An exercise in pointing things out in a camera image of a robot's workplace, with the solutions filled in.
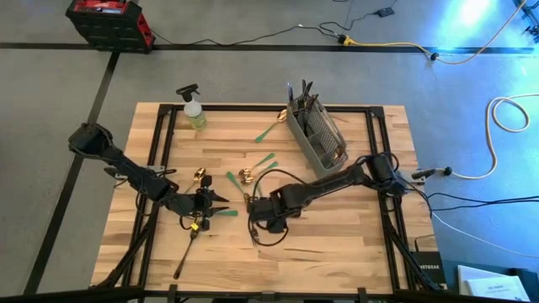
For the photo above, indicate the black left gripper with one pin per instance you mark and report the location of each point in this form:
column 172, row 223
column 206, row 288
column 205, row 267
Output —
column 191, row 205

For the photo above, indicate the white cardboard box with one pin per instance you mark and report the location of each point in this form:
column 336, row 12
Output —
column 488, row 286

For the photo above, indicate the grey mesh cutlery caddy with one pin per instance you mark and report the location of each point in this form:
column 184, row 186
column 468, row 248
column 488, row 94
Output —
column 326, row 170

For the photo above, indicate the clear spray bottle black trigger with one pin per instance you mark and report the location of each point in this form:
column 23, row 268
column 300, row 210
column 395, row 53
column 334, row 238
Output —
column 193, row 108

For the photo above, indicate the black network switch box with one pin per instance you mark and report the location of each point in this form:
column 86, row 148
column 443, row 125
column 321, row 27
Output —
column 427, row 269

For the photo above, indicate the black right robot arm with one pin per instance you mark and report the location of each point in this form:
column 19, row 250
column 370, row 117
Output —
column 328, row 183

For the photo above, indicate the black power adapter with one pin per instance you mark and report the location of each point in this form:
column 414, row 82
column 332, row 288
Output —
column 385, row 12

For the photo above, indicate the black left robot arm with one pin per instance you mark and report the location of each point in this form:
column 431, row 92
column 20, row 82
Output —
column 126, row 168

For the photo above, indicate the red and black tool case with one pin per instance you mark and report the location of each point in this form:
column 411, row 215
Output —
column 109, row 25

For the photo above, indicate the black stand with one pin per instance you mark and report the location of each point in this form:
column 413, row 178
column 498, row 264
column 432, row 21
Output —
column 531, row 31

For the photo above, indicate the black aluminium table frame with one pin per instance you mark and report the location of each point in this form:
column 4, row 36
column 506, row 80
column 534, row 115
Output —
column 236, row 108

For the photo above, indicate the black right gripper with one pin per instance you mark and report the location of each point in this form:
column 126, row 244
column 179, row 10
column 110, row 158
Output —
column 265, row 212

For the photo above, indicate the black spoon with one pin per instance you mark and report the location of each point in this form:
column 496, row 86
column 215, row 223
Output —
column 309, row 91

